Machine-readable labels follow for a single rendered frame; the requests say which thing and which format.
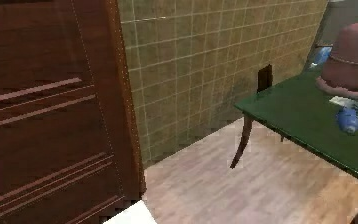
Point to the pale blue object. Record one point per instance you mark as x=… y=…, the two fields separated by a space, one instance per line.
x=321 y=56

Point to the pink round pot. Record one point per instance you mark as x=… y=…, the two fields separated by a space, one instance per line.
x=348 y=61

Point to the dark brown chair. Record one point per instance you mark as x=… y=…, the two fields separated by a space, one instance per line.
x=264 y=77

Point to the white flat paper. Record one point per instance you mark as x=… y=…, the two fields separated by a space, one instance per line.
x=341 y=100

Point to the blue bottle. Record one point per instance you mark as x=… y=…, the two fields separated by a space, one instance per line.
x=348 y=119

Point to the green top table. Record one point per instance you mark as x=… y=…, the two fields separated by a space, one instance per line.
x=300 y=110

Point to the brown wooden door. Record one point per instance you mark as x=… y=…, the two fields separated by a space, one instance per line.
x=53 y=110

